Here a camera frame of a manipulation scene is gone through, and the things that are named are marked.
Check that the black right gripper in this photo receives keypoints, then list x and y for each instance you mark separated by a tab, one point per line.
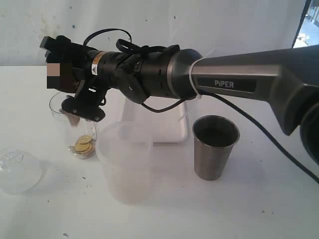
96	74

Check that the brown wooden cup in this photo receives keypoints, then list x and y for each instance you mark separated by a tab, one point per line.
63	77

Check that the stainless steel cup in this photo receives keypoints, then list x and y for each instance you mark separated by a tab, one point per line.
214	139

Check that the clear plastic shaker cup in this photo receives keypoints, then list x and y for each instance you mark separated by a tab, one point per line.
69	126

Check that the clear domed shaker lid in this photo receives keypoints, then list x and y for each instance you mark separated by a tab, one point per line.
19	170

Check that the translucent plastic tub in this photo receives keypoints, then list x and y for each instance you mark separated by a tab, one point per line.
124	149

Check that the white rectangular tray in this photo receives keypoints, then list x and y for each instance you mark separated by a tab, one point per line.
166	127

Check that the white cable tie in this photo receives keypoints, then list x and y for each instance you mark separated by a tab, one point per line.
198	95

